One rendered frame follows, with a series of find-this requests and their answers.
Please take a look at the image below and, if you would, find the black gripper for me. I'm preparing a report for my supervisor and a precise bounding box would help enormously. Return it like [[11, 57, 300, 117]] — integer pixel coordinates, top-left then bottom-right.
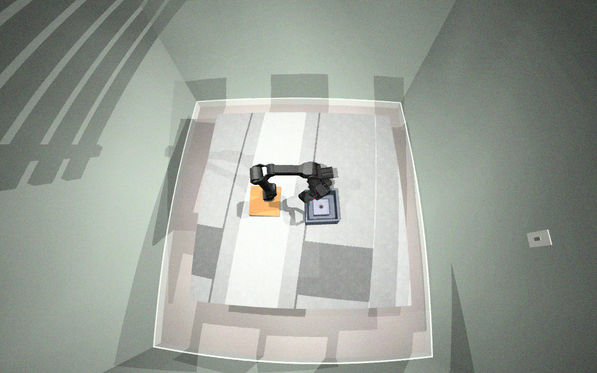
[[298, 179, 332, 203]]

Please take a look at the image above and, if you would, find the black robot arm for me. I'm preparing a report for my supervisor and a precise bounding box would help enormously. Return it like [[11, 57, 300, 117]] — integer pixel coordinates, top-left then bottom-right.
[[250, 162, 334, 202]]

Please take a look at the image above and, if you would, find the white square plate with hole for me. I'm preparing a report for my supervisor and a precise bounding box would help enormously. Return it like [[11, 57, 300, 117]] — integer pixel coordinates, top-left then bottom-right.
[[313, 199, 330, 216]]

